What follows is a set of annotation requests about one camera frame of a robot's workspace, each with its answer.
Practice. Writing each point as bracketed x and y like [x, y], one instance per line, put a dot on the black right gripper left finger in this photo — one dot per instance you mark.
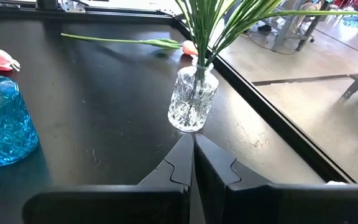
[166, 193]

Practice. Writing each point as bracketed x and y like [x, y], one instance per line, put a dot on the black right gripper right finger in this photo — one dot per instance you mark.
[216, 186]

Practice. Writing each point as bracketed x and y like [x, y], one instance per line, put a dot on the blue cut-glass vase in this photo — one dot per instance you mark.
[5, 124]

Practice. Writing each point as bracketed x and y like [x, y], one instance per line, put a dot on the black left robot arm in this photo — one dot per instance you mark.
[47, 4]

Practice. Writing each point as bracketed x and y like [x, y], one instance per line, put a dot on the clear cut-glass vase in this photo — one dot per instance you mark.
[193, 99]

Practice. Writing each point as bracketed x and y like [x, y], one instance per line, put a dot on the blue artificial flower bunch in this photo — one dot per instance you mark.
[202, 28]

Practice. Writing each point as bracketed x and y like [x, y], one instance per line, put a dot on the silver metal mounting bracket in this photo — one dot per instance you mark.
[73, 6]

